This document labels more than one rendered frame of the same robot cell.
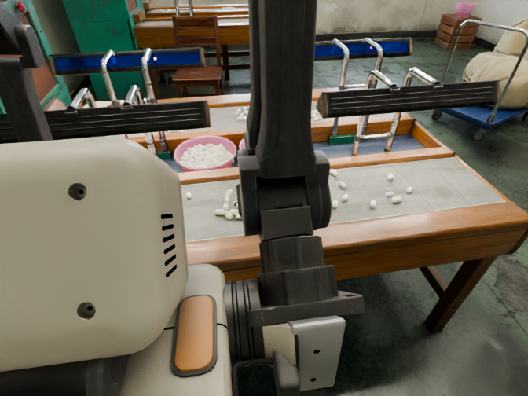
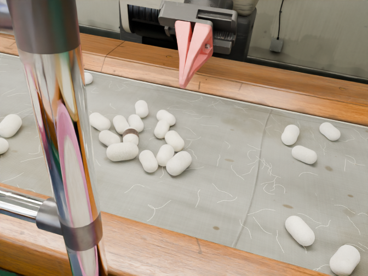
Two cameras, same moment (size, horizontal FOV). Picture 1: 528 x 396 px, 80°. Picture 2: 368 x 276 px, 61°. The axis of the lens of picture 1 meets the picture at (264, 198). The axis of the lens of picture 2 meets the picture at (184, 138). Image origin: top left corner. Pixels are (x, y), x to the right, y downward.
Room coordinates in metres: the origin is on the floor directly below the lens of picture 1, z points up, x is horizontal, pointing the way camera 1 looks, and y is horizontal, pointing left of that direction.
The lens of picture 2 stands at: (1.07, 0.66, 1.00)
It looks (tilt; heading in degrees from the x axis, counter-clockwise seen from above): 36 degrees down; 202
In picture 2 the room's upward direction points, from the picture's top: 6 degrees clockwise
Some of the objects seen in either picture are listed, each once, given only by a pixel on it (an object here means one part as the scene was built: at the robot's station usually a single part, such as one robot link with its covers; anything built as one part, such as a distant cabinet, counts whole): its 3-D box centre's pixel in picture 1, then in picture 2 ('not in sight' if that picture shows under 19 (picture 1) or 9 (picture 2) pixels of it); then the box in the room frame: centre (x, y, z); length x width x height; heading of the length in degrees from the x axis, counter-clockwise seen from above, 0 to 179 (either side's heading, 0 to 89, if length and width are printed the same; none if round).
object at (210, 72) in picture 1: (199, 72); not in sight; (3.09, 0.63, 0.45); 0.44 x 0.43 x 0.91; 93
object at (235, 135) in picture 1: (240, 141); not in sight; (1.35, 0.12, 0.71); 1.81 x 0.05 x 0.11; 100
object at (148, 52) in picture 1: (140, 107); not in sight; (1.31, 0.55, 0.90); 0.20 x 0.19 x 0.45; 100
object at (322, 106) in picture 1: (410, 96); not in sight; (1.01, -0.48, 1.08); 0.62 x 0.08 x 0.07; 100
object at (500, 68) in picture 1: (501, 82); not in sight; (2.97, -2.25, 0.40); 0.74 x 0.56 x 0.38; 99
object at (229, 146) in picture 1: (207, 159); not in sight; (1.16, 0.25, 0.72); 0.27 x 0.27 x 0.10
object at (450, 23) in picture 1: (458, 25); not in sight; (5.75, -3.19, 0.32); 0.42 x 0.42 x 0.64; 8
